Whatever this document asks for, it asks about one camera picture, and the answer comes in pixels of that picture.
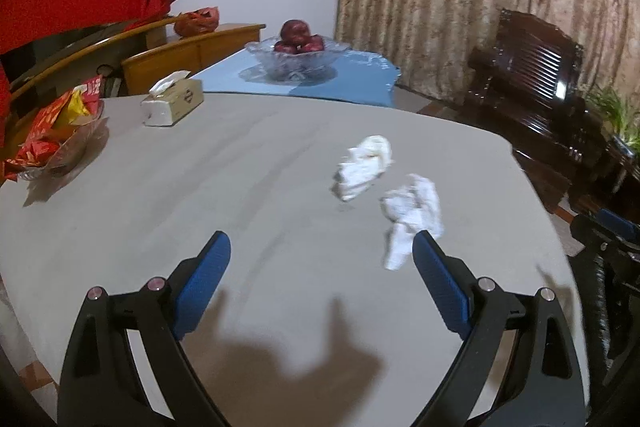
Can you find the dark wooden side table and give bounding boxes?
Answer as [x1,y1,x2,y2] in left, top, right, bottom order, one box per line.
[568,135,639,225]

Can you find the glass snack dish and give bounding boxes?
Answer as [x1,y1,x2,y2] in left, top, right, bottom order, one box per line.
[17,100,104,181]

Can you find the television under red cloth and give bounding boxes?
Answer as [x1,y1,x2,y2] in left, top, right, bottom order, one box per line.
[9,22,128,82]

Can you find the red ornament on cabinet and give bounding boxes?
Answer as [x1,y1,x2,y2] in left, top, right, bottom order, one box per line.
[174,6,220,38]

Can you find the black trash bin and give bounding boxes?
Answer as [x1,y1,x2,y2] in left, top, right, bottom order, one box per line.
[570,248,639,426]

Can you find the tissue box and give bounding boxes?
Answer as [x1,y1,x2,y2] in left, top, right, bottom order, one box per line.
[140,70,204,127]

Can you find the red snack packets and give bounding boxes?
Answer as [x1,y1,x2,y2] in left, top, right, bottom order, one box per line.
[1,75,103,181]

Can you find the crumpled white tissue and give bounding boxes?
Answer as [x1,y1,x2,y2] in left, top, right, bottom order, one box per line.
[381,173,445,271]
[333,135,393,202]

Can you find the potted green plant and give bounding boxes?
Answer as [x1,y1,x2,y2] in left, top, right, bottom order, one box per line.
[586,86,639,153]

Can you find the red apples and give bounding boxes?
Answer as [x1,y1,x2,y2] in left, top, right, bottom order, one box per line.
[273,20,326,54]

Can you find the blue tablecloth side table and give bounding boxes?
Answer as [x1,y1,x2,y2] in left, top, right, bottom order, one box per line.
[193,50,400,107]

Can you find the dark wooden armchair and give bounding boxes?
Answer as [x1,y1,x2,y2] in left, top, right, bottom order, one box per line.
[460,9,604,212]

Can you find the glass fruit bowl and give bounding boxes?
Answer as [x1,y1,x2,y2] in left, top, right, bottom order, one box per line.
[245,37,350,82]

